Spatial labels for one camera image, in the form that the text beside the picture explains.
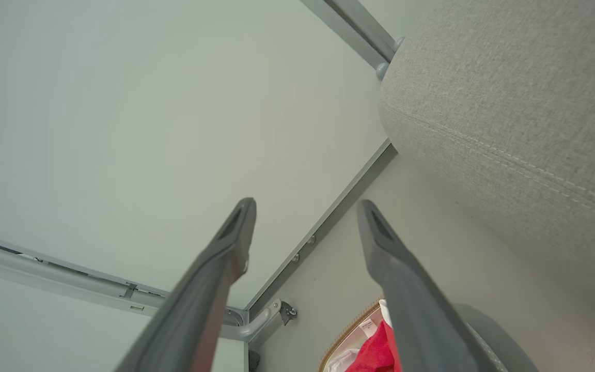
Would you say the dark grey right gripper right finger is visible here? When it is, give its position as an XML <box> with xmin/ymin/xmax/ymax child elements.
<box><xmin>357</xmin><ymin>200</ymin><xmax>484</xmax><ymax>372</ymax></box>

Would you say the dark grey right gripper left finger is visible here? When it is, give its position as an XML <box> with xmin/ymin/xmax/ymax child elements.
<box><xmin>114</xmin><ymin>197</ymin><xmax>257</xmax><ymax>372</ymax></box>

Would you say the red and white sports jersey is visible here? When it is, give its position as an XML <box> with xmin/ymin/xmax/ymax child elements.
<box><xmin>347</xmin><ymin>319</ymin><xmax>402</xmax><ymax>372</ymax></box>

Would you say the light grey fabric sofa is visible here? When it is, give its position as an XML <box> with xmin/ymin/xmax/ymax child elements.
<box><xmin>379</xmin><ymin>0</ymin><xmax>595</xmax><ymax>336</ymax></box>

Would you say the white laundry basket brown rim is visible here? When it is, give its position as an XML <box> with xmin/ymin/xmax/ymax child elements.
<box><xmin>318</xmin><ymin>298</ymin><xmax>387</xmax><ymax>372</ymax></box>

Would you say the grey metal baseboard rail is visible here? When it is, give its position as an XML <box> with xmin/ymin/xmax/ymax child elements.
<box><xmin>245</xmin><ymin>139</ymin><xmax>399</xmax><ymax>321</ymax></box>

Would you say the grey horizontal wall rail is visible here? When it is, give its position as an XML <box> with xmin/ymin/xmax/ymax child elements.
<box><xmin>0</xmin><ymin>232</ymin><xmax>280</xmax><ymax>343</ymax></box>

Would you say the grey metal frame tube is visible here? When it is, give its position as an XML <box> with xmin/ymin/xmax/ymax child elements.
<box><xmin>300</xmin><ymin>0</ymin><xmax>406</xmax><ymax>81</ymax></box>

